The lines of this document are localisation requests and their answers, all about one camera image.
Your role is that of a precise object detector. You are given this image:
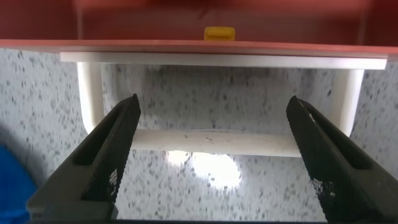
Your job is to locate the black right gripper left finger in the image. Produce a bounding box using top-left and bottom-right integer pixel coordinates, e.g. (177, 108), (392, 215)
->
(26, 93), (142, 220)

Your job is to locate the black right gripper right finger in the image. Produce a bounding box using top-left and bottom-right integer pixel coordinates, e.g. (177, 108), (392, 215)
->
(285, 95), (398, 223)

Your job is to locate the red drawer with white handle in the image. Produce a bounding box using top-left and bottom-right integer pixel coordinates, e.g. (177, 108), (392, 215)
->
(0, 0), (398, 158)

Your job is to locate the yellow drawer stop clip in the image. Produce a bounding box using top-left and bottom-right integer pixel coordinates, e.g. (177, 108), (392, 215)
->
(203, 26), (236, 41)

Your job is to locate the blue rolled cloth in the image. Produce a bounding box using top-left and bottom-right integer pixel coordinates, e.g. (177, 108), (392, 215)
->
(0, 144), (38, 224)

